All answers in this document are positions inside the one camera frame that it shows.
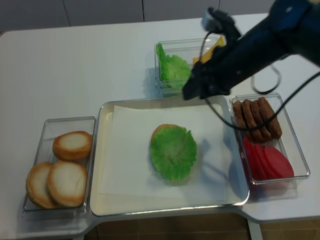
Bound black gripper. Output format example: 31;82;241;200
182;37;258;100

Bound green lettuce leaf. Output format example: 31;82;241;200
156;43;191;89
150;124;197;182

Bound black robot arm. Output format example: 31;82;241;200
182;0;320;100

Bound upright yellow cheese slice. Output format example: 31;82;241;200
201;36;225;63

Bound flat yellow cheese slices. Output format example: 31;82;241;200
192;57;201;67

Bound clear lettuce cheese container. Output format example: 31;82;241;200
154;36;225;97

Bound brown meat patty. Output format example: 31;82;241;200
242;99;265;143
232;101;249;129
257;97;282;139
250;99;275;141

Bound bun half on tray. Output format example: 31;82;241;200
150;123;176;149

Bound clear patty tomato container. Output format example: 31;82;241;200
230;93;310;198

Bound red tomato slices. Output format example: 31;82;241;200
243;137;295;181

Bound white metal tray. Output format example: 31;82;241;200
89;96;250;218

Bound white paper sheet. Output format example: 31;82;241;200
100;105;231;204

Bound upper bun half in container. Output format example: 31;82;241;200
52;131;93;161

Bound bun half in container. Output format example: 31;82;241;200
52;131;93;161
46;160;87;208
25;162;59;209

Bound front bun half in container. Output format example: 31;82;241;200
46;160;87;208

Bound clear bun container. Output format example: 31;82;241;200
22;116;96;220

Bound left bun half in container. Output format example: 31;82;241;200
25;162;59;209

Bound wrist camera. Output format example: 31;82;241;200
201;7;241;41

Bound black cable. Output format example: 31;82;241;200
199;31;320;132

